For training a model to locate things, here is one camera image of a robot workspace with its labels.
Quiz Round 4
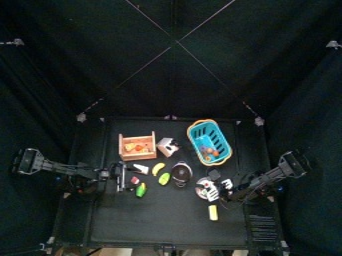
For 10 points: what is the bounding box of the wooden toy crate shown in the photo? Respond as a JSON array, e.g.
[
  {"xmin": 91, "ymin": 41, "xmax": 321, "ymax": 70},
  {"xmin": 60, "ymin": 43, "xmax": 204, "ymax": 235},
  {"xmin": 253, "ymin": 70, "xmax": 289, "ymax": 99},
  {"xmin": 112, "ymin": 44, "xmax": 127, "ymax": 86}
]
[{"xmin": 118, "ymin": 130, "xmax": 159, "ymax": 162}]

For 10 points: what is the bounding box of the yellow toy block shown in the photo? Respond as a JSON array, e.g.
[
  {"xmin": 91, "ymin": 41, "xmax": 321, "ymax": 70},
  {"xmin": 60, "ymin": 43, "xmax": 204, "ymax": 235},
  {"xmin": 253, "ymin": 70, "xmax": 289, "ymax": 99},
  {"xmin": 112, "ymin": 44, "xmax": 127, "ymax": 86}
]
[{"xmin": 207, "ymin": 204, "xmax": 221, "ymax": 222}]

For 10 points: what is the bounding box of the yellow toy banana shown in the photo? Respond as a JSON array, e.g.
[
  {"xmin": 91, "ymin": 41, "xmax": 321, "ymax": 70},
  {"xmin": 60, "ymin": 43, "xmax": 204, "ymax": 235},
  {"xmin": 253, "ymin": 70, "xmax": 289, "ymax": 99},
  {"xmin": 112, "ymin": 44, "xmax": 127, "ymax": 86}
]
[{"xmin": 151, "ymin": 162, "xmax": 167, "ymax": 177}]

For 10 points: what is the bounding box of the black panel with white print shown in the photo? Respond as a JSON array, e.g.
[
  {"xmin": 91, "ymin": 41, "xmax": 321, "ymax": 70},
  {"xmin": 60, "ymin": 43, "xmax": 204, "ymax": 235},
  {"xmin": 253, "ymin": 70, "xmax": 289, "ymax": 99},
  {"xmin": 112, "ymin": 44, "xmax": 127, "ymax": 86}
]
[{"xmin": 245, "ymin": 203, "xmax": 281, "ymax": 248}]

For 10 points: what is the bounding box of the white toy plate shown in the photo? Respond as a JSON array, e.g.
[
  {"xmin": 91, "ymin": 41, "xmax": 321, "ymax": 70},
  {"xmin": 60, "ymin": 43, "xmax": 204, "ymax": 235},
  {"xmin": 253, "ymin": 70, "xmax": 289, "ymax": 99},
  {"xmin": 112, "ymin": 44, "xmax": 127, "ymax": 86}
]
[{"xmin": 195, "ymin": 176, "xmax": 221, "ymax": 202}]

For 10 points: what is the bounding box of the blue basket with orange rim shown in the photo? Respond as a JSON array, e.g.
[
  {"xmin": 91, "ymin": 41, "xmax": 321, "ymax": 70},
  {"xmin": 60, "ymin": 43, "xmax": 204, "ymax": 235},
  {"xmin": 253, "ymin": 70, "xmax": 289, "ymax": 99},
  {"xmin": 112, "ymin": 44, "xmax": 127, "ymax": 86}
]
[{"xmin": 186, "ymin": 118, "xmax": 234, "ymax": 167}]

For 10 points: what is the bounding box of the lime green toy fruit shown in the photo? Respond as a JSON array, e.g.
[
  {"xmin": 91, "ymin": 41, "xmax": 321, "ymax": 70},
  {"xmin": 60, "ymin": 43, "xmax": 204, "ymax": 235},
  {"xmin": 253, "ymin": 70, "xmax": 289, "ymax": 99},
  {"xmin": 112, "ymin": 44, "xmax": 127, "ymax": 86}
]
[{"xmin": 158, "ymin": 172, "xmax": 172, "ymax": 187}]

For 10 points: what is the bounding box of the green toy vegetable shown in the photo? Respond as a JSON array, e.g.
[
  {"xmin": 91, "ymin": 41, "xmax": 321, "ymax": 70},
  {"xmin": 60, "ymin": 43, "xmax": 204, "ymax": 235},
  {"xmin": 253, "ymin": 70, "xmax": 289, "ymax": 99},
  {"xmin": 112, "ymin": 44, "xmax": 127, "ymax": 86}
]
[{"xmin": 135, "ymin": 182, "xmax": 148, "ymax": 199}]

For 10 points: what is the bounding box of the white and brown toy box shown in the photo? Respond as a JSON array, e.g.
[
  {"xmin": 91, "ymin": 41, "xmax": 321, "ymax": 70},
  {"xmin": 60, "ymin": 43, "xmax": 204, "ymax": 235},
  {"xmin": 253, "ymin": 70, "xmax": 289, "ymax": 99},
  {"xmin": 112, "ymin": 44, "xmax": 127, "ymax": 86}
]
[{"xmin": 155, "ymin": 137, "xmax": 180, "ymax": 158}]

